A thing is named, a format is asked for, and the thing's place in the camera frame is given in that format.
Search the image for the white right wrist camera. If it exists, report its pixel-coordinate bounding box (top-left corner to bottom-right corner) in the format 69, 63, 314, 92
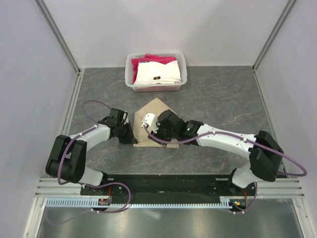
142, 113, 160, 133

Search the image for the beige cloth napkin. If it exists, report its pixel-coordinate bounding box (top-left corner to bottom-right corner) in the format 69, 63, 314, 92
133, 98, 179, 149

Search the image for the white plastic basket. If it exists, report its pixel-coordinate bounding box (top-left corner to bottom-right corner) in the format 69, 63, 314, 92
125, 52, 187, 92

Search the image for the aluminium frame post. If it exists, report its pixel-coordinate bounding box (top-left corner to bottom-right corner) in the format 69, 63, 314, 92
34, 0, 81, 74
252, 0, 297, 72

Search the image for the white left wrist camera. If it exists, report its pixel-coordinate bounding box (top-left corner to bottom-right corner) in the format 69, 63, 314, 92
123, 112, 129, 124

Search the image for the pink folded garment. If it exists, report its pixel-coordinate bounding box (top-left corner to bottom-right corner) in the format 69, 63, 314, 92
131, 54, 177, 83

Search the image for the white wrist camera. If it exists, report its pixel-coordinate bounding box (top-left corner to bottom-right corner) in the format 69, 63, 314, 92
142, 113, 160, 133
123, 112, 129, 124

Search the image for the blue slotted cable duct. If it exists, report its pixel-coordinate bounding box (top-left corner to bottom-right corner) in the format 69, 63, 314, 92
46, 197, 232, 209

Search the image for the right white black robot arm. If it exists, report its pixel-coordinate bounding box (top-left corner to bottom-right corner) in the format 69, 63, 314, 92
152, 110, 283, 195

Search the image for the white folded shirt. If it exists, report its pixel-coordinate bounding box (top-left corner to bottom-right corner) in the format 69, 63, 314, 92
134, 60, 181, 85

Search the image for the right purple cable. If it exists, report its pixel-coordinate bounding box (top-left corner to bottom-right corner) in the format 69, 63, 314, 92
143, 125, 308, 215

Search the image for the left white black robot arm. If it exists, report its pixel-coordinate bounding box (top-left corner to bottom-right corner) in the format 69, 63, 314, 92
46, 109, 137, 195

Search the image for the right aluminium frame post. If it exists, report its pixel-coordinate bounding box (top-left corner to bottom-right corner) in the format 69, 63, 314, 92
252, 0, 297, 72

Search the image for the left aluminium frame post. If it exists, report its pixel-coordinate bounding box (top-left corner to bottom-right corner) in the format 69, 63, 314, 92
34, 0, 81, 74

